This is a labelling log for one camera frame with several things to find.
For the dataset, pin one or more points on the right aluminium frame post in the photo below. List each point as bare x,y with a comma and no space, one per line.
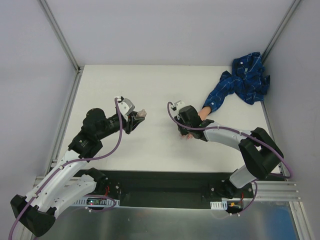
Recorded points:
292,9

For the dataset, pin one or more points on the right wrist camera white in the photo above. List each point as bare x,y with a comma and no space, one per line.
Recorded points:
177,106

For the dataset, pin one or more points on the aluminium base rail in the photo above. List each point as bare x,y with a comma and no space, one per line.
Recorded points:
266,190

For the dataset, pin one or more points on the mannequin hand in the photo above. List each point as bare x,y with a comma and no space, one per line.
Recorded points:
203,114

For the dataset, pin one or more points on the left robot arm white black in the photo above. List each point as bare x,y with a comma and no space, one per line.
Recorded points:
40,208

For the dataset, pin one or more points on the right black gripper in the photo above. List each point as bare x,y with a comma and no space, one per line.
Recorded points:
184,129

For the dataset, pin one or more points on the right white cable duct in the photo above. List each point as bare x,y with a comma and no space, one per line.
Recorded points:
226,205

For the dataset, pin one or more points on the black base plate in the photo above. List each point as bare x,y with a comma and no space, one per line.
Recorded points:
158,189

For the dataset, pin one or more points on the left white cable duct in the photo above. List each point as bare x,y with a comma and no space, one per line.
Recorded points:
99,202

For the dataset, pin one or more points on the aluminium frame post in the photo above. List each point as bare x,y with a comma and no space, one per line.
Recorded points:
292,9
59,34

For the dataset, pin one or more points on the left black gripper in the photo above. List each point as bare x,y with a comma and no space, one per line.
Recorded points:
130,122

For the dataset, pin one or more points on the clear nail polish bottle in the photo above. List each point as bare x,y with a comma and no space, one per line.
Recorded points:
141,114

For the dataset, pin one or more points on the left aluminium frame post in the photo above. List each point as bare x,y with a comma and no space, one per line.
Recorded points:
59,34

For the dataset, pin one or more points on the white cable duct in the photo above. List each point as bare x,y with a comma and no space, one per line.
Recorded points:
226,205
99,202

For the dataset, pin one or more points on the blue plaid shirt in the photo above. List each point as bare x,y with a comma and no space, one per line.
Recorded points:
246,80

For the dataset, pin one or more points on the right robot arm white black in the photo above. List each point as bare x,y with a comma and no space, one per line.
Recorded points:
259,152

